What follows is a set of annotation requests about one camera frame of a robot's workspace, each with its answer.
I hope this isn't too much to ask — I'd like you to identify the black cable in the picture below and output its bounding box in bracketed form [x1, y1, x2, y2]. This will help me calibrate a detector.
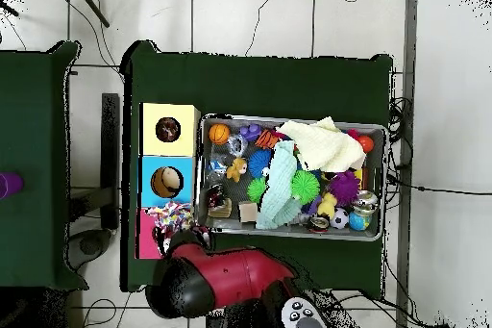
[385, 173, 492, 196]

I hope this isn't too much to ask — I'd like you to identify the wooden box with three holes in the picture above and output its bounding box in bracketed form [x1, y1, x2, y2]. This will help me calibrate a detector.
[135, 102, 202, 261]

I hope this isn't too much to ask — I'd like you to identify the yellow duck toy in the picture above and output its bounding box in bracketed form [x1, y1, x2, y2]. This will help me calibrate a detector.
[317, 192, 338, 219]

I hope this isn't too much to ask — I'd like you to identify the blue spiky ball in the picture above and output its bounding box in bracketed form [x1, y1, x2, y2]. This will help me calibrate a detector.
[247, 148, 273, 178]

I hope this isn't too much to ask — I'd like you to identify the black stand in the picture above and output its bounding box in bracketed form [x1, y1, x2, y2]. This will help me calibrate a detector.
[66, 92, 121, 271]

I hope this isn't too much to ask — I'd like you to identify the black tripod leg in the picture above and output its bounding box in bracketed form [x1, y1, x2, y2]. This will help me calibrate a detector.
[72, 0, 111, 29]

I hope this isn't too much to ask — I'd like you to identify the orange basketball toy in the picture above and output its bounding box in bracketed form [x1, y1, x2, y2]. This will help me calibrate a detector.
[208, 122, 231, 146]

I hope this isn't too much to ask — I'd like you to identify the green spiky ball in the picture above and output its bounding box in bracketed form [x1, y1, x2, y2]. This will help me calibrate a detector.
[290, 169, 321, 206]

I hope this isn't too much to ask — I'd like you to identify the blue globe ball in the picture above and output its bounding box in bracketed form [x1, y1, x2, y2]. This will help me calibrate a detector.
[348, 210, 372, 232]

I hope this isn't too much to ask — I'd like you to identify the cream waffle cloth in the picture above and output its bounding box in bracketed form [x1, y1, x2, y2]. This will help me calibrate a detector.
[276, 115, 367, 173]

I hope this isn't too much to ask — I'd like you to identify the purple cylinder object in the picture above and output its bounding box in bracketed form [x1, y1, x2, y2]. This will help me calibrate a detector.
[0, 171, 24, 200]

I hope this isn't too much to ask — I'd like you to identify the dark green tablecloth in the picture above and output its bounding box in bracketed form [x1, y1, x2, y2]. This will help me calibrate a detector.
[120, 40, 394, 300]
[0, 40, 89, 290]

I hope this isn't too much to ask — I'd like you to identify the light blue waffle cloth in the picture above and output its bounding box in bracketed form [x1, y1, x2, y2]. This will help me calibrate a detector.
[255, 139, 305, 230]

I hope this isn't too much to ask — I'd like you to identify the long multicolour rope toy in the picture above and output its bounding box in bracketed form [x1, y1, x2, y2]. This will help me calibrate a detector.
[145, 200, 195, 246]

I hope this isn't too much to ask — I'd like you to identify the black white soccer ball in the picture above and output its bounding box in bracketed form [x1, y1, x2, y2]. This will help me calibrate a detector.
[330, 207, 351, 230]

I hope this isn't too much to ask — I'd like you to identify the metal mesh bin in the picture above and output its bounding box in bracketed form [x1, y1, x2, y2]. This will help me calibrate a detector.
[193, 113, 387, 242]

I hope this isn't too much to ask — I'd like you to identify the purple spiky ball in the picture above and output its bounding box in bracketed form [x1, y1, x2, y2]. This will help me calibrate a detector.
[329, 169, 361, 208]

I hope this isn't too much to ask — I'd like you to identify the orange striped tiger plush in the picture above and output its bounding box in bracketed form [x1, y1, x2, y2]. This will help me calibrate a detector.
[254, 129, 280, 150]

